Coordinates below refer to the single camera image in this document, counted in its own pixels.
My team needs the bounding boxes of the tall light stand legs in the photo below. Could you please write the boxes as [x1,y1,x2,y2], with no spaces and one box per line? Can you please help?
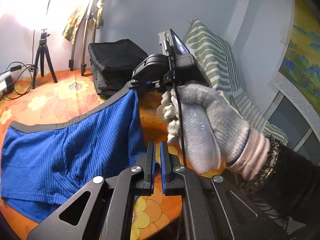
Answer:
[68,0,98,76]

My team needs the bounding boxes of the orange floral bed sheet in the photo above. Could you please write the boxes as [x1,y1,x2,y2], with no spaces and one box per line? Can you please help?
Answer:
[0,68,226,240]

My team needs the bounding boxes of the small black tripod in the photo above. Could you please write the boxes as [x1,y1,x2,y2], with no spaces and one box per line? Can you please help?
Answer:
[32,29,57,89]

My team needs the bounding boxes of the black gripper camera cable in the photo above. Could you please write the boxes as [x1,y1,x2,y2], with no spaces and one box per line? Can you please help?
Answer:
[163,33,188,167]

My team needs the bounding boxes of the white power strip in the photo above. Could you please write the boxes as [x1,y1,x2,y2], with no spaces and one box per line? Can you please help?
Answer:
[0,70,14,99]

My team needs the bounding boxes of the yellow floral hanging cloth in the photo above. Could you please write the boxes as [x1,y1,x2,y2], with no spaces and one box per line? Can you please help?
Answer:
[62,0,106,44]

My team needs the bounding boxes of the black power cable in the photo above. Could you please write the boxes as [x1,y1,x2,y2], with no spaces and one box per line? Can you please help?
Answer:
[0,61,38,100]

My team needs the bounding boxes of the blue striped boxer shorts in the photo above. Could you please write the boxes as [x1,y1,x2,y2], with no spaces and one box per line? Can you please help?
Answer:
[1,88,146,222]

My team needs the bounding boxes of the black sleeved right forearm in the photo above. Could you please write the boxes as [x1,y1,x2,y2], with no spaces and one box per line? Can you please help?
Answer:
[229,130,319,229]

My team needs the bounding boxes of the colourful landscape wall painting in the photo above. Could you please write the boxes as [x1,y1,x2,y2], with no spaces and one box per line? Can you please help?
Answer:
[273,0,319,122]

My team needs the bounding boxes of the black folded clothes stack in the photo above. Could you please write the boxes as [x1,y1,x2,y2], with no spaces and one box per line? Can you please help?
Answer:
[88,39,148,99]

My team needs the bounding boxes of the green white striped pillow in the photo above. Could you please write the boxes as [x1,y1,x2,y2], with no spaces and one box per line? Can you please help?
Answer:
[184,18,288,145]

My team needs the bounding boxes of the grey gloved right hand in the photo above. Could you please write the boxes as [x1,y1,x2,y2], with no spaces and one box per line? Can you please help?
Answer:
[157,83,262,174]

